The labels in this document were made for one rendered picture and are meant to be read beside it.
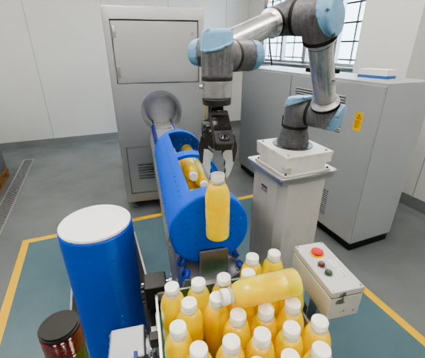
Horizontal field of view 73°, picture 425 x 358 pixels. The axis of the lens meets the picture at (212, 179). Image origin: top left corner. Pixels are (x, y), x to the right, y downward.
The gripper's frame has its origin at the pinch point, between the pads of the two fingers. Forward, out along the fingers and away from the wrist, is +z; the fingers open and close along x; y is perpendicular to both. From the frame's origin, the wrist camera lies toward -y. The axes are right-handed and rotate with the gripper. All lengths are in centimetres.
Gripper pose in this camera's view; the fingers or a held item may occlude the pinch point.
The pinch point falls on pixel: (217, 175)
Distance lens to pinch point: 77.4
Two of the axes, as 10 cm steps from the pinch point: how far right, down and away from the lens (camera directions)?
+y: -1.2, -4.1, 9.1
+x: -9.9, 0.5, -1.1
